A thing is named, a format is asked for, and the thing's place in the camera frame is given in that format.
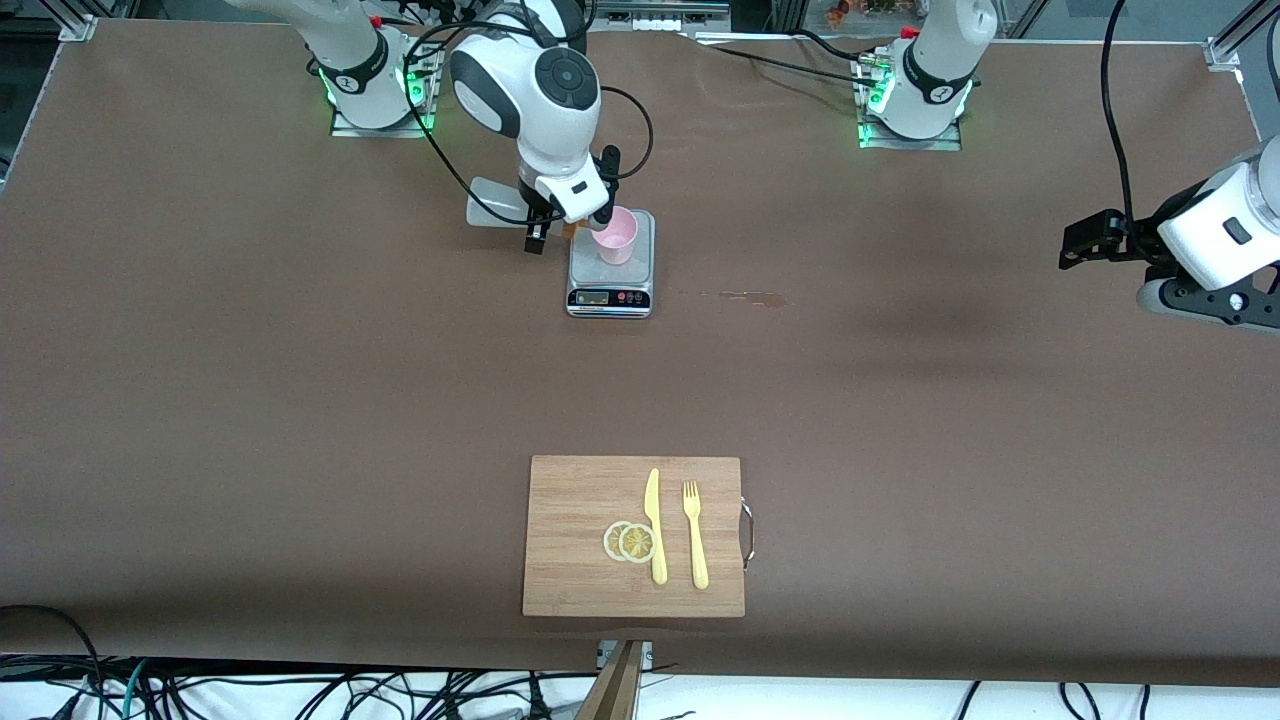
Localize translucent sauce bottle orange cap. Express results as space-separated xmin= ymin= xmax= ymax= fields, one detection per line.
xmin=467 ymin=178 xmax=583 ymax=241

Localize pink plastic cup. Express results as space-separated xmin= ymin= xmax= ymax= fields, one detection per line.
xmin=590 ymin=206 xmax=639 ymax=266

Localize silver digital kitchen scale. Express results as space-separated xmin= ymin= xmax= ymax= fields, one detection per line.
xmin=566 ymin=208 xmax=657 ymax=320

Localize white power strip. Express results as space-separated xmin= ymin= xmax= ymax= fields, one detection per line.
xmin=585 ymin=0 xmax=731 ymax=33

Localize wooden cutting board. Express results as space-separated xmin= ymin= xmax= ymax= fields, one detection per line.
xmin=522 ymin=455 xmax=747 ymax=619

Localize orange toy items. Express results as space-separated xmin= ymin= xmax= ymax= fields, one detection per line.
xmin=825 ymin=0 xmax=901 ymax=26

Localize yellow plastic knife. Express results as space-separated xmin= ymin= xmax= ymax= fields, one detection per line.
xmin=644 ymin=467 xmax=669 ymax=587

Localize yellow plastic fork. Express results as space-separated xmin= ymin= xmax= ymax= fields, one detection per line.
xmin=682 ymin=480 xmax=710 ymax=591

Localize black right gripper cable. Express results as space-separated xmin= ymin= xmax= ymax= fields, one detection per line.
xmin=405 ymin=15 xmax=656 ymax=226

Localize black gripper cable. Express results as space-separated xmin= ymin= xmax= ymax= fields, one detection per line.
xmin=1100 ymin=0 xmax=1161 ymax=263
xmin=405 ymin=15 xmax=656 ymax=226

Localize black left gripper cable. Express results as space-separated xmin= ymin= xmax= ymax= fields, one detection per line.
xmin=1100 ymin=0 xmax=1161 ymax=263

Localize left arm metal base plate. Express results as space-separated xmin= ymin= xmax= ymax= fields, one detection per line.
xmin=856 ymin=55 xmax=964 ymax=152

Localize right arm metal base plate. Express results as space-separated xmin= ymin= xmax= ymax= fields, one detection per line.
xmin=330 ymin=40 xmax=438 ymax=139

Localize black left base cable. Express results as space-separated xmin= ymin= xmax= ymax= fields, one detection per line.
xmin=690 ymin=28 xmax=881 ymax=86

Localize small metal bracket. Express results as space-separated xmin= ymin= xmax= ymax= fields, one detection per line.
xmin=597 ymin=640 xmax=654 ymax=673

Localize wooden post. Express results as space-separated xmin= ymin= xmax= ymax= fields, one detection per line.
xmin=575 ymin=640 xmax=644 ymax=720

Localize teal cable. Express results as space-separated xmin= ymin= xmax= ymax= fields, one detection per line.
xmin=120 ymin=658 xmax=151 ymax=720

